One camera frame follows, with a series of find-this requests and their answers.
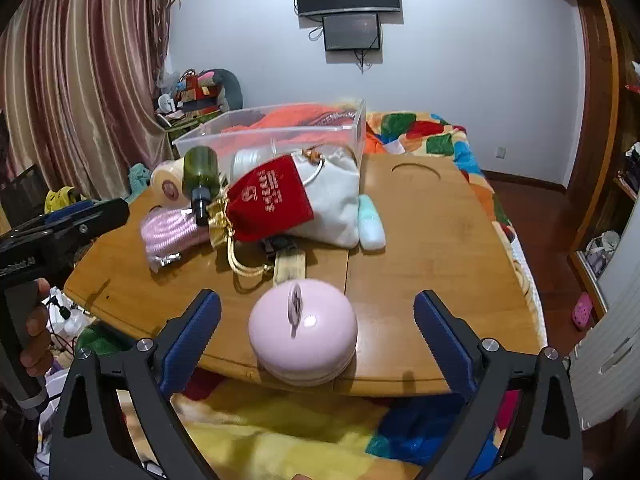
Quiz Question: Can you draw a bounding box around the colourful patchwork blanket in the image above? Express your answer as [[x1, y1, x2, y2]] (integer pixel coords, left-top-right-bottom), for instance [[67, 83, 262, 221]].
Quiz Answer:
[[75, 110, 548, 480]]

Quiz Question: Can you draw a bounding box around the pink round case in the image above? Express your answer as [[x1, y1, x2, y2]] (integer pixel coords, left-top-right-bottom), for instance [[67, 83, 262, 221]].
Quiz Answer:
[[248, 280, 359, 388]]

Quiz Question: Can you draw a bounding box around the black mesh basket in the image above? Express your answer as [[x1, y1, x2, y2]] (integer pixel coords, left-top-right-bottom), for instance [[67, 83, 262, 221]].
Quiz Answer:
[[0, 164, 48, 231]]

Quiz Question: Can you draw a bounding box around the dark green bottle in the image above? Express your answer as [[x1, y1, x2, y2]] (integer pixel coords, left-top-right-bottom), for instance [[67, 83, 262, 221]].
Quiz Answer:
[[182, 146, 222, 226]]

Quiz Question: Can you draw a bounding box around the white drawstring pouch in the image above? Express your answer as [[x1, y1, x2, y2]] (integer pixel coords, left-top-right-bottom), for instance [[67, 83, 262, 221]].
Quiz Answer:
[[287, 147, 362, 248]]

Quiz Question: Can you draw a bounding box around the patchwork plush toy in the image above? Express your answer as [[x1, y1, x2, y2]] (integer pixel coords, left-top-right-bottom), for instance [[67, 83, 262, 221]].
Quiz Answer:
[[175, 70, 216, 106]]

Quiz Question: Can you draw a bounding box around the pink knitted cloth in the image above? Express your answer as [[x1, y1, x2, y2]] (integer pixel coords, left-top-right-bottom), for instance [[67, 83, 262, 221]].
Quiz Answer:
[[140, 206, 221, 273]]

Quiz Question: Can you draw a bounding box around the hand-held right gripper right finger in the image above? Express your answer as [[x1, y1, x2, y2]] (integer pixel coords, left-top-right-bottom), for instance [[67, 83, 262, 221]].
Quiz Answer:
[[413, 290, 586, 480]]

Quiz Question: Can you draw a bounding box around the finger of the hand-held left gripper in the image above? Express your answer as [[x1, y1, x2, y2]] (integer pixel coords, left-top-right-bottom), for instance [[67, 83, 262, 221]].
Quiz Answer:
[[42, 198, 132, 248]]

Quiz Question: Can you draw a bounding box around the person's left hand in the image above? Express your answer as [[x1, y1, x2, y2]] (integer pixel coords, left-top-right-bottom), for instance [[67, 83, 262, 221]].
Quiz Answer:
[[19, 278, 55, 377]]

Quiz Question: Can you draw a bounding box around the small black wall monitor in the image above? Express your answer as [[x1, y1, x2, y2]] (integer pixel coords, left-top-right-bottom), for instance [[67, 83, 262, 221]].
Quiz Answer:
[[322, 12, 383, 52]]

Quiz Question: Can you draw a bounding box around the cream tape roll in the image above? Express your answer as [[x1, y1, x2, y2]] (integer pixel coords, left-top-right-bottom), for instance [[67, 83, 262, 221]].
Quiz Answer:
[[150, 159, 193, 206]]

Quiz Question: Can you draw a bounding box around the clear plastic storage box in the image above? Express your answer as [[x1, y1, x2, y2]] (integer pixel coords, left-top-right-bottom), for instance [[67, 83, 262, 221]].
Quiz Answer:
[[172, 99, 368, 171]]

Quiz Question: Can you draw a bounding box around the teal dinosaur toy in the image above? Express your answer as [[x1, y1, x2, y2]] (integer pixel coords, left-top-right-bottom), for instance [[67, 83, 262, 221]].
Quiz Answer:
[[129, 164, 153, 196]]

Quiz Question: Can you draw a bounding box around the small gold metal tin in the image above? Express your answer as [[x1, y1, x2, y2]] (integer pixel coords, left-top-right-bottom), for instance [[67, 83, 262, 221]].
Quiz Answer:
[[272, 251, 307, 286]]

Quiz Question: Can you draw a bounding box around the pink clog shoe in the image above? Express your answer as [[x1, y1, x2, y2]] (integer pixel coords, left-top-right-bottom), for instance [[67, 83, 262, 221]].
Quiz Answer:
[[571, 292, 593, 331]]

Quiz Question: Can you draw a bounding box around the white sneaker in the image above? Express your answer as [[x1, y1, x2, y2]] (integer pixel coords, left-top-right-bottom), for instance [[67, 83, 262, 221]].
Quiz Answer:
[[585, 231, 621, 278]]

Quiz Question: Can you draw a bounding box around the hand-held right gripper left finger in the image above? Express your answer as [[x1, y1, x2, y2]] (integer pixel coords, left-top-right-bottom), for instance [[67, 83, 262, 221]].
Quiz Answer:
[[49, 288, 236, 480]]

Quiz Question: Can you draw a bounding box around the wooden shelf unit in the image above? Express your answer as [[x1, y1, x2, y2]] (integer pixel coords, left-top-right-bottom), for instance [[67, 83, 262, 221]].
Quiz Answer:
[[567, 0, 640, 306]]

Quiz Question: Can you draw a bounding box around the grey plush pillow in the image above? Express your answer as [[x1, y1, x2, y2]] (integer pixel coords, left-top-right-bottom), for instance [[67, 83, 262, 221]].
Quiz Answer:
[[210, 67, 246, 111]]

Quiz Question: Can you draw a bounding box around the yellow plastic toy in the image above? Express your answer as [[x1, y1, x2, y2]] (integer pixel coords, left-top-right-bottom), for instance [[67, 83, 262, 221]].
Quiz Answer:
[[45, 186, 83, 213]]

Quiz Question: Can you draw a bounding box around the small black clip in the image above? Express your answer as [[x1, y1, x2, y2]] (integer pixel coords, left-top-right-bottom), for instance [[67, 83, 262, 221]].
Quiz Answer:
[[261, 235, 301, 256]]

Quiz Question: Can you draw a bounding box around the wooden desk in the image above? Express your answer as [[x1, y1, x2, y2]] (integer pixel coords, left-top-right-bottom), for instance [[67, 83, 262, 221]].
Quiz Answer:
[[64, 152, 543, 398]]

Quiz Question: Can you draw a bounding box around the pink striped curtain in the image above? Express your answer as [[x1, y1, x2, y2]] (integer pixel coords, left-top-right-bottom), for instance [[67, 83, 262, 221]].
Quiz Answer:
[[0, 0, 173, 201]]

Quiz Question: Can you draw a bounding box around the red velvet pouch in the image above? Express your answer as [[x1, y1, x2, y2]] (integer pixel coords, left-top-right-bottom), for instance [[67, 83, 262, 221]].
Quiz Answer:
[[222, 155, 316, 243]]

